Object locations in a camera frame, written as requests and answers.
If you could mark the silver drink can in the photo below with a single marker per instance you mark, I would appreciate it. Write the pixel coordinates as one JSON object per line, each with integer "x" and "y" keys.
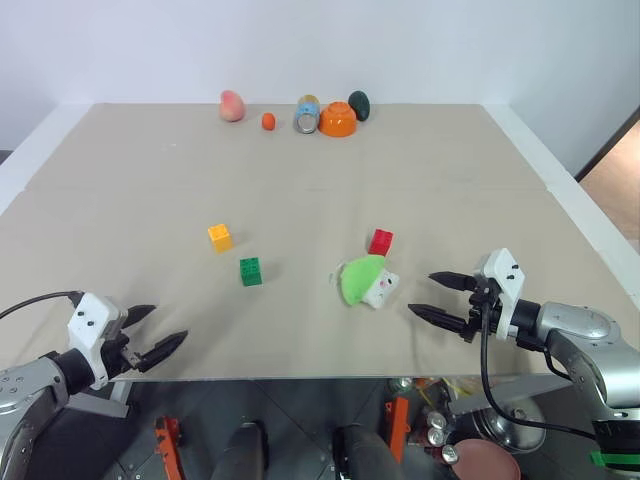
{"x": 450, "y": 453}
{"x": 436, "y": 421}
{"x": 435, "y": 437}

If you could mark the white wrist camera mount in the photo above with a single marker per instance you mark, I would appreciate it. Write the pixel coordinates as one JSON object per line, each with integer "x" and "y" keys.
{"x": 506, "y": 272}
{"x": 90, "y": 320}

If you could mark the red toy brick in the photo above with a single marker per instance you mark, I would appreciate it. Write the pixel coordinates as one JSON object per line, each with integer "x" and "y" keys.
{"x": 381, "y": 242}

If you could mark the green toy brick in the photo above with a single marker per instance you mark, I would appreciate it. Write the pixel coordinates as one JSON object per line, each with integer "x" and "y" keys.
{"x": 250, "y": 272}

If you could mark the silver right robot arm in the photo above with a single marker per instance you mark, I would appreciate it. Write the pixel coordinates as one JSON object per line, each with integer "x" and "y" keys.
{"x": 575, "y": 322}

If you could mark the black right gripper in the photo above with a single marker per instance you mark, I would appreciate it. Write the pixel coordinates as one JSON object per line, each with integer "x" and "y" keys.
{"x": 484, "y": 305}

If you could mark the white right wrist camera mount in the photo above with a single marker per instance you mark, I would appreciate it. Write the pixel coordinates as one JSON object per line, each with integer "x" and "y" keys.
{"x": 506, "y": 272}

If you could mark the steel bowl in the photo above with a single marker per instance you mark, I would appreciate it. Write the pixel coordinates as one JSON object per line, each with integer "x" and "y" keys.
{"x": 520, "y": 425}

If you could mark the dark green toy avocado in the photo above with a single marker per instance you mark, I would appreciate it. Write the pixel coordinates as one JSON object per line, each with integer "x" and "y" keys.
{"x": 359, "y": 105}

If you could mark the green white mushroom plush toy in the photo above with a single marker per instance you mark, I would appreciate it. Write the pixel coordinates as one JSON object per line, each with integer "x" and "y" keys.
{"x": 362, "y": 280}

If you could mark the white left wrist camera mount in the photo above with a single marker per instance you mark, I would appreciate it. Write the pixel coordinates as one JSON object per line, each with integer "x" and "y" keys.
{"x": 90, "y": 320}

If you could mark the orange clamp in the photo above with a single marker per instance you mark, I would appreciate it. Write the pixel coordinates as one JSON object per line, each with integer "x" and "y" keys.
{"x": 398, "y": 430}
{"x": 166, "y": 445}

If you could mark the small orange toy fruit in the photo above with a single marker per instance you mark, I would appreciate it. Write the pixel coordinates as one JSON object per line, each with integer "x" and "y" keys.
{"x": 269, "y": 121}

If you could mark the yellow toy brick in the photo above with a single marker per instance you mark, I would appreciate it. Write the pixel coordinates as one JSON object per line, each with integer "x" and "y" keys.
{"x": 220, "y": 238}

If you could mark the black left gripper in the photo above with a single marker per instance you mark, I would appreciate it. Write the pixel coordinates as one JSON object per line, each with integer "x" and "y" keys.
{"x": 120, "y": 352}

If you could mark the grey table bracket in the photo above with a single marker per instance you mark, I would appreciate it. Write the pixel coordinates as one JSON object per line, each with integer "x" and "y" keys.
{"x": 100, "y": 402}

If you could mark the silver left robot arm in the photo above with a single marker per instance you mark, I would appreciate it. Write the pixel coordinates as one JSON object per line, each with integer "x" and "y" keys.
{"x": 27, "y": 387}

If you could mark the green drink can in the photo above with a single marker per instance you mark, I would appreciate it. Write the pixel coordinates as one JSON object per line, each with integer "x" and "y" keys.
{"x": 401, "y": 385}

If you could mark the beige table cover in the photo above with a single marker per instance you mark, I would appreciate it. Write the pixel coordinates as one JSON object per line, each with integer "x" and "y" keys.
{"x": 300, "y": 190}

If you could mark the reddish brown plate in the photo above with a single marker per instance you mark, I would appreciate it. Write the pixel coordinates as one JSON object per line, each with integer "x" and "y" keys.
{"x": 487, "y": 462}

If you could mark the orange plastic bowl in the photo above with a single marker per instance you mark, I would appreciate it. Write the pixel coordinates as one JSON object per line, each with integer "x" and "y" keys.
{"x": 338, "y": 121}

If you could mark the yellow plastic wrapper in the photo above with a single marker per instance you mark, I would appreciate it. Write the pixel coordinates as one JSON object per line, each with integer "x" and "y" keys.
{"x": 462, "y": 386}

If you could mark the pink toy peach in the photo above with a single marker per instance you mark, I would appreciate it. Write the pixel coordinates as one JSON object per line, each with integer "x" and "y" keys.
{"x": 232, "y": 106}

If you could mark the blue labelled tin can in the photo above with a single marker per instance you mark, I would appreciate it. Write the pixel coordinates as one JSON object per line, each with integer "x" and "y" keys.
{"x": 306, "y": 115}

